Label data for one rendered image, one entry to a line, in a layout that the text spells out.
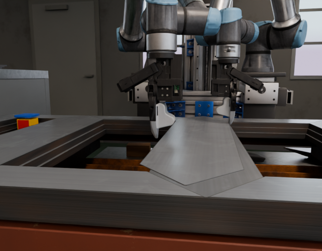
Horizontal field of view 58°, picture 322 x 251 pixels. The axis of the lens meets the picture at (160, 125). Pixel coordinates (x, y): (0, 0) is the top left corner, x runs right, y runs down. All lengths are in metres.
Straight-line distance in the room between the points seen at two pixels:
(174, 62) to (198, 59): 0.84
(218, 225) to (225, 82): 0.61
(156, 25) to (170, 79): 0.13
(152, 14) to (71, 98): 4.08
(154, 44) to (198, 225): 0.44
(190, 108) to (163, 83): 0.76
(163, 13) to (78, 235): 0.50
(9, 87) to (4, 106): 0.09
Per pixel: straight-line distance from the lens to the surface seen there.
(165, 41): 0.70
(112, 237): 0.43
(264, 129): 1.04
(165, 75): 0.72
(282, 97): 1.60
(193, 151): 0.60
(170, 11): 0.72
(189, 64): 1.64
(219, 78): 0.96
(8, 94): 1.39
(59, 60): 4.81
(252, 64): 1.44
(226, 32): 0.95
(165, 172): 0.47
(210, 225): 0.41
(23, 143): 0.74
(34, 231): 0.48
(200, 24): 0.84
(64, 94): 4.79
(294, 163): 1.28
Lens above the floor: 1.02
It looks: 10 degrees down
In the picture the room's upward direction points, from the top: straight up
